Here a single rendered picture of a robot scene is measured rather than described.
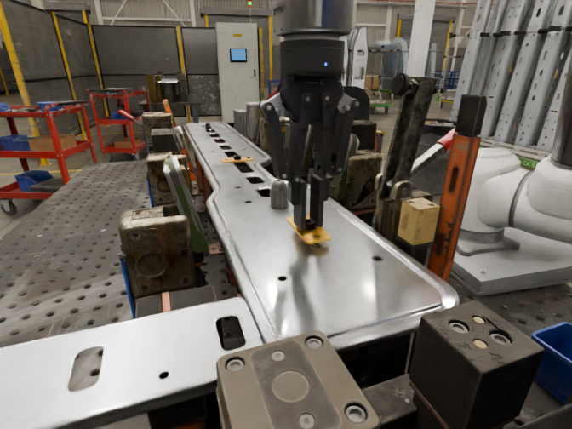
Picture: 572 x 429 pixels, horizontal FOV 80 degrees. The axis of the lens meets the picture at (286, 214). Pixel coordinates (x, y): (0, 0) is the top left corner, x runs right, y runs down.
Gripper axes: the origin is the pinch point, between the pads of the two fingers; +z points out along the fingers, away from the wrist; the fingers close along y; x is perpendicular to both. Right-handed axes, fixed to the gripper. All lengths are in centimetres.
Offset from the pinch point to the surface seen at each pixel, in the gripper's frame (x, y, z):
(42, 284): -52, 53, 35
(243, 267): 4.6, 10.6, 5.6
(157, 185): -38.5, 20.4, 7.4
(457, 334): 28.9, 2.8, -2.4
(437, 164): -215, -234, 72
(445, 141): 0.7, -22.0, -7.0
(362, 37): -816, -506, -84
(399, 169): 1.8, -13.4, -3.8
